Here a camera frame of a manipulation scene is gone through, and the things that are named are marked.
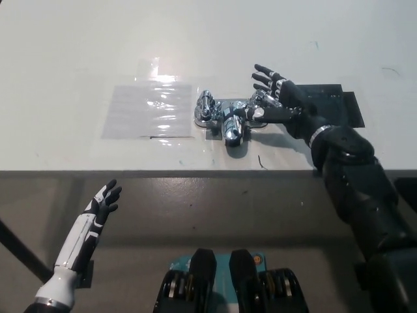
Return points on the black tape patch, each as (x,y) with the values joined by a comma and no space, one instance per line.
(339,101)

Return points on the black table leg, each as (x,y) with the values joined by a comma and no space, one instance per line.
(23,252)

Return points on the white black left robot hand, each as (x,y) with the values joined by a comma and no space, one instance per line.
(89,221)

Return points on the clear plastic sheet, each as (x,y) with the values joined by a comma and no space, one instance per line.
(146,111)

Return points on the chrome faucet body with spout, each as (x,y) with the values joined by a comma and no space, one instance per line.
(232,125)

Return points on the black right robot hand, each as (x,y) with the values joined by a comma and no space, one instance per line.
(293,101)

